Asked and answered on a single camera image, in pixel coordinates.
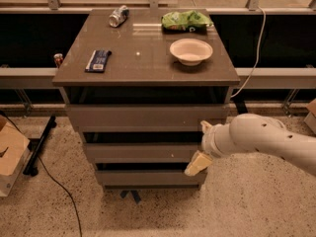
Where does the grey top drawer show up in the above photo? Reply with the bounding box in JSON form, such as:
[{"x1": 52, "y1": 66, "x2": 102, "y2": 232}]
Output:
[{"x1": 66, "y1": 104, "x2": 229, "y2": 132}]

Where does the white paper bowl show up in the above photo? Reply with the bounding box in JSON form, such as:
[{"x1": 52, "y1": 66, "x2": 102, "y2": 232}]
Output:
[{"x1": 170, "y1": 39, "x2": 213, "y2": 66}]

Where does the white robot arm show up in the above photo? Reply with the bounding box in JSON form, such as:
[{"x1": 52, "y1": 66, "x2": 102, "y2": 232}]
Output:
[{"x1": 185, "y1": 114, "x2": 316, "y2": 177}]

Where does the black metal stand leg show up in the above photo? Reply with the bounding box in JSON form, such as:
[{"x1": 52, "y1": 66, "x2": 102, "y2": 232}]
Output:
[{"x1": 23, "y1": 116, "x2": 56, "y2": 177}]

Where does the metal window railing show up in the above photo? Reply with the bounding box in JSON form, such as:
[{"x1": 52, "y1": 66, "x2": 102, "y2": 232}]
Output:
[{"x1": 1, "y1": 0, "x2": 315, "y2": 89}]

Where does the grey drawer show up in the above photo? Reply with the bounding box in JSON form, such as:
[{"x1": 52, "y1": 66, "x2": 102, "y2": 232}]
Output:
[
  {"x1": 95, "y1": 171, "x2": 207, "y2": 186},
  {"x1": 66, "y1": 104, "x2": 229, "y2": 132},
  {"x1": 84, "y1": 143, "x2": 200, "y2": 163}
]

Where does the black floor cable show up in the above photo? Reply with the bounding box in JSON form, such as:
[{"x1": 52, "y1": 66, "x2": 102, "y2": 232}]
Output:
[{"x1": 0, "y1": 111, "x2": 83, "y2": 237}]

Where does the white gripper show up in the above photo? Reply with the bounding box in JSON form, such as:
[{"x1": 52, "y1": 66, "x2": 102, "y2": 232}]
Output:
[{"x1": 185, "y1": 120, "x2": 232, "y2": 177}]

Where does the white cable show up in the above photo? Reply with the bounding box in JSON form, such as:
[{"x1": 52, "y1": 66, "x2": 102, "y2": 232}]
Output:
[{"x1": 230, "y1": 7, "x2": 267, "y2": 100}]

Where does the green chip bag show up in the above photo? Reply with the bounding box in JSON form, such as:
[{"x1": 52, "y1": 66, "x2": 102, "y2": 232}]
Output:
[{"x1": 161, "y1": 10, "x2": 213, "y2": 32}]

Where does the cardboard box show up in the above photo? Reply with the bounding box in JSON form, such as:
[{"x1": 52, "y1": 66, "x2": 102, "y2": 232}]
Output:
[
  {"x1": 304, "y1": 99, "x2": 316, "y2": 134},
  {"x1": 0, "y1": 117, "x2": 30, "y2": 197}
]

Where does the silver blue soda can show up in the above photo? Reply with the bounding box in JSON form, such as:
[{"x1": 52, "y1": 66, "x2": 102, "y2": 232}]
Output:
[{"x1": 109, "y1": 5, "x2": 129, "y2": 28}]

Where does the cardboard box left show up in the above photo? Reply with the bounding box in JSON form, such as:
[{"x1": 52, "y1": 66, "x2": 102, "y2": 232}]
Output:
[{"x1": 0, "y1": 117, "x2": 30, "y2": 197}]

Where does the grey bottom drawer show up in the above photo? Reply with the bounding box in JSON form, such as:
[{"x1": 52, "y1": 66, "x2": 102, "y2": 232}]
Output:
[{"x1": 95, "y1": 171, "x2": 207, "y2": 186}]

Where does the red soda can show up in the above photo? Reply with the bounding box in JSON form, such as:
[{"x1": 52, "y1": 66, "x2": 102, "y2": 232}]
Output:
[{"x1": 53, "y1": 53, "x2": 63, "y2": 68}]

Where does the cardboard box right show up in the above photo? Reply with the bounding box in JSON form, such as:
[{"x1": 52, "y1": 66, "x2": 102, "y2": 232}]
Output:
[{"x1": 304, "y1": 99, "x2": 316, "y2": 134}]

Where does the grey drawer cabinet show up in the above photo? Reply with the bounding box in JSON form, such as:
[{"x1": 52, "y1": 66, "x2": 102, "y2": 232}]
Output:
[{"x1": 52, "y1": 9, "x2": 239, "y2": 190}]

